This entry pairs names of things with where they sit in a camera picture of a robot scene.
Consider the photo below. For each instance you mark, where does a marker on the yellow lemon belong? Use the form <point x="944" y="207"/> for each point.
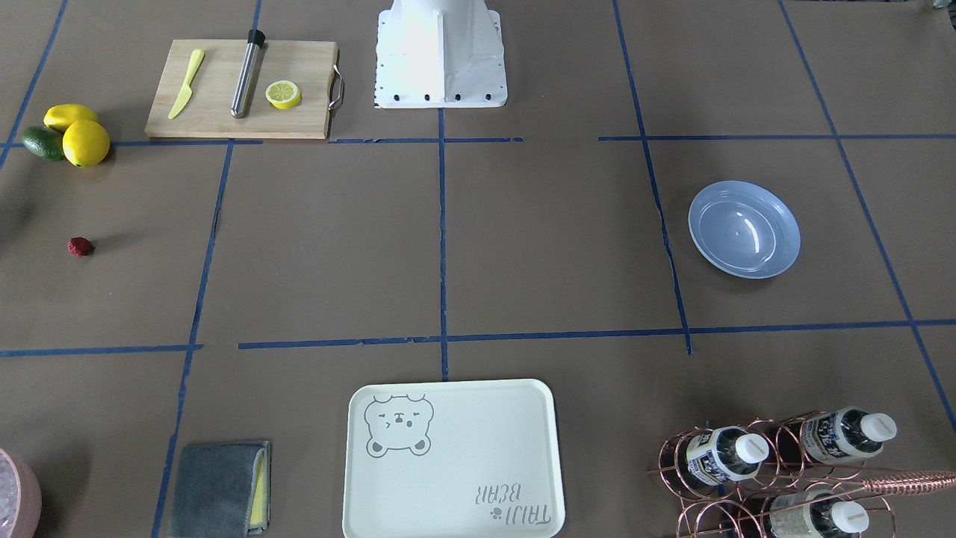
<point x="86" y="143"/>
<point x="60" y="117"/>

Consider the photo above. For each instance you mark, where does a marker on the drink bottle three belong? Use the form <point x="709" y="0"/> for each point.
<point x="814" y="513"/>

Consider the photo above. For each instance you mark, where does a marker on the steel muddler black tip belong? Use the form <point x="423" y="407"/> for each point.
<point x="245" y="83"/>

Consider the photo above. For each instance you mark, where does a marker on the yellow lemon near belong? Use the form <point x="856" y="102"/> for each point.
<point x="86" y="143"/>

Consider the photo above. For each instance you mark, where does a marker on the grey folded cloth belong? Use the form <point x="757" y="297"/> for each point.
<point x="222" y="490"/>

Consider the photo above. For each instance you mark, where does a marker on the cream bear tray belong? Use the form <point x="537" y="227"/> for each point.
<point x="473" y="458"/>

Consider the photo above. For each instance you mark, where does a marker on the drink bottle one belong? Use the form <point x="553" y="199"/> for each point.
<point x="721" y="456"/>

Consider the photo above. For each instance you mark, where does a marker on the yellow plastic knife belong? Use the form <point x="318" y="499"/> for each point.
<point x="186" y="91"/>

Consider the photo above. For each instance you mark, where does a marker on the green lime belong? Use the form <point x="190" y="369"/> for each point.
<point x="44" y="143"/>

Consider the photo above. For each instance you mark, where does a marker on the pink bowl of ice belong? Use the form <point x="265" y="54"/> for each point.
<point x="21" y="497"/>

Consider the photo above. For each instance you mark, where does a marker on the drink bottle two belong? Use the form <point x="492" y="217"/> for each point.
<point x="850" y="435"/>

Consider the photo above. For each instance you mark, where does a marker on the red strawberry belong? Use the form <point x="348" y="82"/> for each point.
<point x="81" y="247"/>

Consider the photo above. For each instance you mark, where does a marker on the lemon half slice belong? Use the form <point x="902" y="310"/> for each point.
<point x="283" y="95"/>

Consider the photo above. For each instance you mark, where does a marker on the blue plate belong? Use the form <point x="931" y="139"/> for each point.
<point x="745" y="230"/>

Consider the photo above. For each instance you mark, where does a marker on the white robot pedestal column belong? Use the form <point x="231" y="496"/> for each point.
<point x="439" y="54"/>

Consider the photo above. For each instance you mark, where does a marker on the yellow lemon far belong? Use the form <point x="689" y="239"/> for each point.
<point x="60" y="117"/>

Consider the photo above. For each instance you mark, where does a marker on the copper wire bottle rack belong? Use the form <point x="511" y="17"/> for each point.
<point x="734" y="510"/>

